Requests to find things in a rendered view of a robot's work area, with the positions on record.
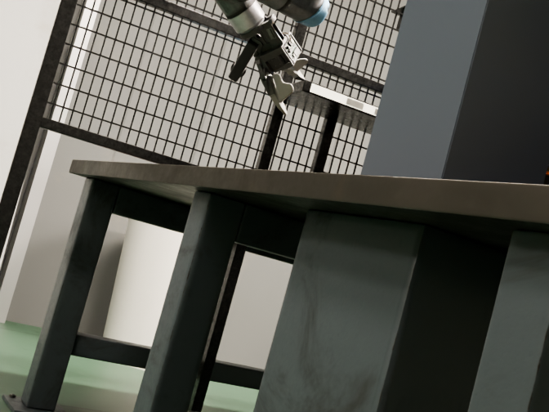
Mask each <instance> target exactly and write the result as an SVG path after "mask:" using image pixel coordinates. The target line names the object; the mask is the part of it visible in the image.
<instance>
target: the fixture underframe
mask: <svg viewBox="0 0 549 412"><path fill-rule="evenodd" d="M112 214H115V215H119V216H121V217H126V218H130V219H132V220H136V221H139V222H144V223H147V224H150V225H153V226H158V227H162V228H164V229H168V230H170V231H176V232H179V233H182V234H183V236H182V240H181V245H180V248H179V251H178V254H177V257H176V262H175V266H174V268H173V272H172V277H171V279H170V283H169V286H168V289H167V294H166V297H165V300H164V304H163V309H162V311H161V315H160V317H159V321H158V326H157V329H156V332H155V335H154V340H153V343H152V346H151V347H150V346H146V345H141V344H137V343H130V342H125V341H121V340H117V339H112V338H105V337H101V336H96V335H92V334H85V333H80V332H78V327H79V325H80V321H81V319H82V316H83V311H84V307H85V305H86V301H87V296H88V294H89V291H90V288H91V285H92V280H93V276H94V274H95V271H96V266H97V263H98V260H99V256H100V251H101V249H102V246H103V243H104V240H105V235H106V231H107V229H108V225H109V221H110V218H111V215H112ZM304 223H305V222H304V221H301V220H297V219H295V218H292V217H288V216H285V215H282V214H279V213H275V212H272V211H270V210H267V209H263V208H259V207H257V206H254V205H251V204H245V203H243V202H241V201H238V200H236V199H231V198H228V197H225V196H223V195H219V194H215V193H212V192H206V191H196V192H195V193H194V198H193V202H192V204H191V207H188V206H185V205H182V204H177V203H174V202H172V201H169V200H165V199H161V198H158V197H155V196H152V195H147V194H145V193H141V192H139V191H136V190H131V189H128V188H126V187H122V186H118V185H115V184H112V183H109V182H106V181H102V180H98V179H95V178H90V177H87V178H86V180H85V182H84V186H83V190H82V194H81V196H80V200H79V202H78V207H77V210H76V213H75V216H74V221H73V224H72V227H71V230H70V233H69V238H68V241H67V244H66V246H65V251H64V255H63V257H62V260H61V264H60V269H59V271H58V274H57V277H56V282H55V285H54V288H53V291H52V294H51V299H50V302H49V305H48V308H47V313H46V315H45V319H44V321H43V325H42V329H41V333H40V335H39V339H38V343H37V346H36V349H35V353H34V355H33V360H32V363H31V366H30V369H29V374H28V377H27V380H26V383H25V388H24V391H23V394H22V396H16V394H12V393H11V394H10V395H5V394H3V395H2V399H3V400H4V401H5V403H6V404H7V406H8V407H9V409H10V410H11V412H65V410H64V409H63V408H62V407H61V406H60V405H59V404H58V403H57V401H58V397H59V395H60V390H61V387H62V383H63V381H64V377H65V372H66V370H67V366H68V363H69V358H70V356H80V357H84V358H88V359H93V360H98V361H106V362H110V363H115V364H120V365H128V366H132V367H137V368H142V369H145V372H144V375H143V378H142V381H141V386H140V389H139V392H138V396H137V398H136V404H135V407H134V410H133V412H197V411H192V410H188V409H189V405H190V400H191V397H192V394H193V390H194V385H195V382H196V379H197V376H198V373H199V367H200V365H201V361H202V359H203V353H204V350H205V347H206V344H207V340H208V335H209V332H210V329H211V326H212V321H213V317H214V315H215V311H216V306H217V303H218V300H219V297H220V293H221V288H222V285H223V282H224V279H225V273H226V271H227V267H228V264H229V261H230V256H231V253H232V249H233V247H234V243H236V244H241V245H245V246H247V248H246V252H249V253H254V254H257V255H260V256H263V257H266V258H271V259H274V260H278V261H281V262H286V263H289V264H292V265H293V263H294V259H295V256H296V253H297V247H298V245H299V241H300V238H301V233H302V229H303V226H304ZM264 371H265V370H264V369H259V368H255V367H251V366H246V365H239V364H235V363H230V362H227V361H223V360H216V361H215V364H214V367H213V371H212V376H211V378H210V381H213V382H217V383H225V384H229V385H235V386H239V387H247V388H251V389H257V390H259V389H260V386H261V380H262V377H263V374H264ZM467 412H549V233H547V232H541V231H527V230H520V229H519V230H514V231H513V233H512V236H511V242H510V245H509V249H508V252H507V258H506V261H505V265H504V268H503V272H502V278H501V281H500V285H499V288H498V293H497V297H496V300H495V303H494V307H493V313H492V316H491V320H490V323H489V329H488V333H487V336H486V339H485V343H484V349H483V352H482V356H481V359H480V365H479V368H478V372H477V375H476V379H475V385H474V388H473V392H472V395H471V401H470V404H469V408H468V411H467Z"/></svg>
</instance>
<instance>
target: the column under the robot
mask: <svg viewBox="0 0 549 412"><path fill-rule="evenodd" d="M506 258H507V252H504V251H502V250H499V249H496V248H493V247H490V246H488V245H485V244H481V243H478V242H476V241H474V240H469V239H467V238H464V237H461V236H459V235H455V234H453V233H450V232H447V231H443V230H441V229H438V228H436V227H433V226H429V225H427V224H421V223H415V222H402V221H396V220H390V219H383V218H377V217H365V216H358V215H352V214H345V213H334V212H327V211H320V210H314V209H310V210H308V212H307V214H306V219H305V223H304V226H303V229H302V233H301V238H300V241H299V245H298V247H297V253H296V256H295V259H294V263H293V266H292V271H291V275H290V277H289V281H288V286H287V289H286V293H285V295H284V299H283V304H282V307H281V311H280V313H279V319H278V323H277V325H276V329H275V332H274V337H273V341H272V343H271V347H270V352H269V355H268V359H267V362H266V367H265V371H264V374H263V377H262V380H261V386H260V389H259V392H258V395H257V400H256V404H255V407H254V410H253V412H467V411H468V408H469V404H470V401H471V395H472V392H473V388H474V385H475V379H476V375H477V372H478V368H479V365H480V359H481V356H482V352H483V349H484V343H485V339H486V336H487V333H488V329H489V323H490V320H491V316H492V313H493V307H494V303H495V300H496V297H497V293H498V288H499V285H500V281H501V278H502V272H503V268H504V265H505V261H506Z"/></svg>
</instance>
